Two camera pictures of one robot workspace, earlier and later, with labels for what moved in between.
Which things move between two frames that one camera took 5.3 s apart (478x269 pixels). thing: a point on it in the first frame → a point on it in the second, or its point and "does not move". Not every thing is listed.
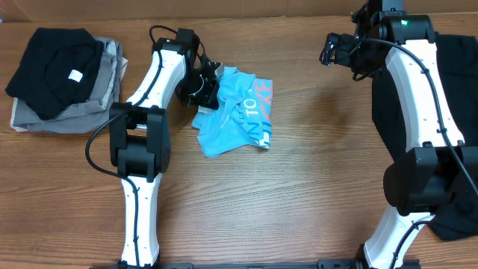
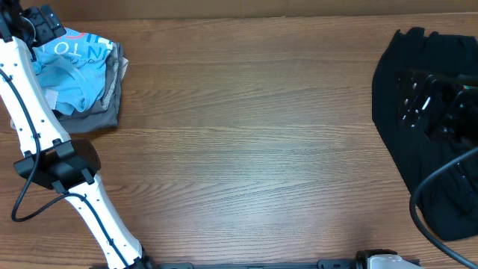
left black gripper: x=208 y=98 → x=45 y=33
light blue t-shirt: x=243 y=116 → x=70 y=69
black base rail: x=327 y=264 does not move
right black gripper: x=343 y=42 → x=435 y=95
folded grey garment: x=95 y=115 does not move
